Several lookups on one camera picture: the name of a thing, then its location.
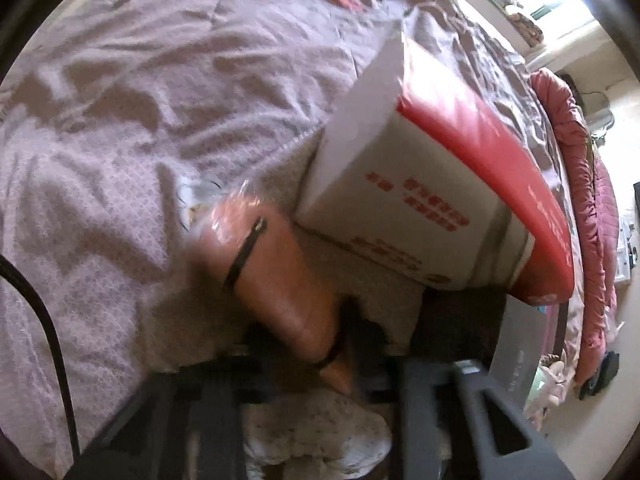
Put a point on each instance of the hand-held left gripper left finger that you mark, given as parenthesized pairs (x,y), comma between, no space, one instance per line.
(200,410)

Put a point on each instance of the dark grey flat box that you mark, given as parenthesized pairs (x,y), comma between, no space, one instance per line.
(517,355)

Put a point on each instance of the white patterned cloth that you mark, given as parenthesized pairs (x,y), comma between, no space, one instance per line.
(320,430)

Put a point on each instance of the dark bag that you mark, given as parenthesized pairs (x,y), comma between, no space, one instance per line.
(602,372)

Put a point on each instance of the red and white cardboard box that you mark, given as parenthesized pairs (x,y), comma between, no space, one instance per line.
(400,185)

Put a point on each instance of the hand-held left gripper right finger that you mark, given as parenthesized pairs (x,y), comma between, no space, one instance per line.
(425,410)

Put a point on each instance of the clothes pile on windowsill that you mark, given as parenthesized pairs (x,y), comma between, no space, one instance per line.
(525,27)

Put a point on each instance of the cream plush rabbit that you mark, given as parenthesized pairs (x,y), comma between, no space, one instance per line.
(552,385)

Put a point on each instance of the pink quilt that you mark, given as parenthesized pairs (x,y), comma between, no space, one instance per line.
(595,235)

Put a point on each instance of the mauve bed cover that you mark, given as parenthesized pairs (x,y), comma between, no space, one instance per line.
(125,110)

